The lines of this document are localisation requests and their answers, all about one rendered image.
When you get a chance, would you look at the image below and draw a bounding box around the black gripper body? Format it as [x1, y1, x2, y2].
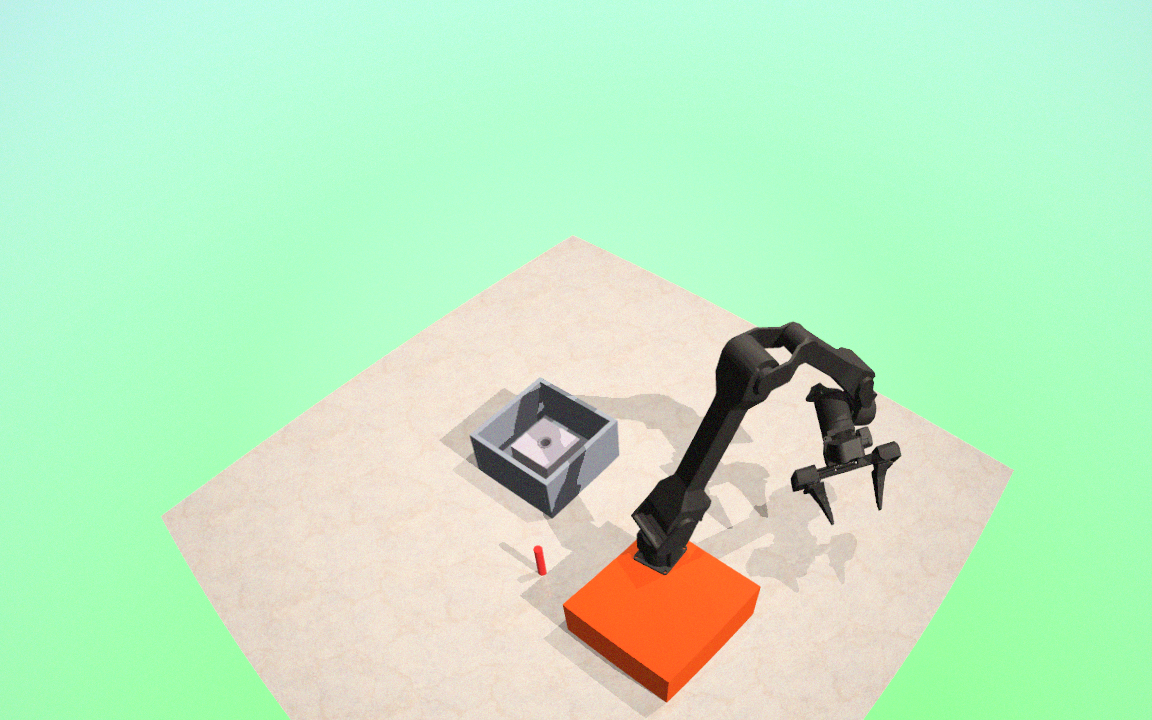
[790, 419, 902, 492]

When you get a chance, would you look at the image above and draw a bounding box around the white square plate with hole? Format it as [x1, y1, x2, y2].
[511, 418, 581, 480]

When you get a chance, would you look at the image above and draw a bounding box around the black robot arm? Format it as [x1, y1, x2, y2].
[631, 321, 877, 575]

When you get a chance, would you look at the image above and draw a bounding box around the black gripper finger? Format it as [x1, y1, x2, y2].
[871, 461, 893, 511]
[803, 482, 834, 526]

